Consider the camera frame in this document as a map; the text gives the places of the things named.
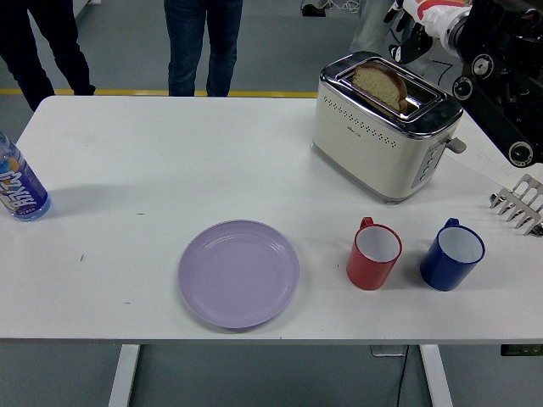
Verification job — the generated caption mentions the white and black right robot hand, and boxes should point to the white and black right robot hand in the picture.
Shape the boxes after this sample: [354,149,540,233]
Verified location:
[383,0,467,64]

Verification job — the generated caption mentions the brown-crusted bread slice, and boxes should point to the brown-crusted bread slice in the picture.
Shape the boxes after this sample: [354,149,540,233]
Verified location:
[352,60,408,114]

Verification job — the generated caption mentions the cream toaster with chrome top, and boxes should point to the cream toaster with chrome top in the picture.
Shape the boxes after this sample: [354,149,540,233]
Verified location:
[311,50,467,206]

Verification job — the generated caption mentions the lilac round plate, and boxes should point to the lilac round plate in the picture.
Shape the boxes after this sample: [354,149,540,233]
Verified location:
[176,219,300,330]

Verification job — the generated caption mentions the person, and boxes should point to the person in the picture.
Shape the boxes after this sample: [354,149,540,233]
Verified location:
[163,0,244,98]
[350,0,402,56]
[0,0,98,112]

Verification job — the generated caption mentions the silver metal toast rack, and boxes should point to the silver metal toast rack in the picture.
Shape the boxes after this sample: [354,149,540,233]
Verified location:
[490,173,543,237]

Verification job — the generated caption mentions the blue enamel mug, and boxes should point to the blue enamel mug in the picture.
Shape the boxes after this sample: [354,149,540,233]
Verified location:
[418,217,485,293]

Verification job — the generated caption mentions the red enamel mug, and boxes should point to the red enamel mug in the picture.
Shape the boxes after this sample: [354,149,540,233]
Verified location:
[345,216,403,291]

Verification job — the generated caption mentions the black table control panel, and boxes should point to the black table control panel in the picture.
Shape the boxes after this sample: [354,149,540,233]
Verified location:
[499,344,543,357]

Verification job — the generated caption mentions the white table leg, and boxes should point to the white table leg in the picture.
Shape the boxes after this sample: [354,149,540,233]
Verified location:
[107,344,142,407]
[419,344,454,407]

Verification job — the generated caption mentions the clear bottle with blue label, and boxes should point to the clear bottle with blue label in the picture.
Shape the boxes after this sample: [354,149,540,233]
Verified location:
[0,130,53,222]

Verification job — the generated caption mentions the white floor cables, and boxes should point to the white floor cables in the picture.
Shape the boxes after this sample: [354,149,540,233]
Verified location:
[324,0,366,13]

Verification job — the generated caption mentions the black cable under table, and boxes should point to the black cable under table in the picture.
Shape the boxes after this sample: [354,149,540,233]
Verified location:
[394,345,411,407]

